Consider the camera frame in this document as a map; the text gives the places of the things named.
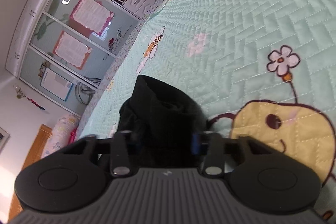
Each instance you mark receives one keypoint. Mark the floral rolled duvet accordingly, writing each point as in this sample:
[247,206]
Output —
[61,134]

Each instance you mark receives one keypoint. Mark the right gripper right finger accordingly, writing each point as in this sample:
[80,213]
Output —
[208,148]

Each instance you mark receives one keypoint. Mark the black garment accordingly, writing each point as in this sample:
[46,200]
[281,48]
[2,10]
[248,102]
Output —
[165,124]

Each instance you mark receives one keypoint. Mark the purple dotted bedsheet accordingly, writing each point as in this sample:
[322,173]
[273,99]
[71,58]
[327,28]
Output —
[115,66]

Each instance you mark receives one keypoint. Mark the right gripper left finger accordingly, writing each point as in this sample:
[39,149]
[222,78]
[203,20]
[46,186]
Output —
[122,162]

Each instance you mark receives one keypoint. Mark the sliding door wardrobe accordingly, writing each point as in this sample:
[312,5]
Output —
[63,48]

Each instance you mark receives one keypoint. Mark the hanging wall ornament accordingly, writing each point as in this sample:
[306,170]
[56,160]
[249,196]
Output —
[20,94]

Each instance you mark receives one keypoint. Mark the mint bee quilt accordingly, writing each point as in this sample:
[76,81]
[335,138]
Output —
[263,68]

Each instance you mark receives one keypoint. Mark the white drawer cabinet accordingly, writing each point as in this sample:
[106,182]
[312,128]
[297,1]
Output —
[138,7]

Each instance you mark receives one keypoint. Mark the framed wall picture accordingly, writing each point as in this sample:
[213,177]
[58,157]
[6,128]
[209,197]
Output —
[4,137]

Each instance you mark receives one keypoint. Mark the red patterned sheet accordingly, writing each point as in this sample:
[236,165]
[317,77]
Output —
[72,136]

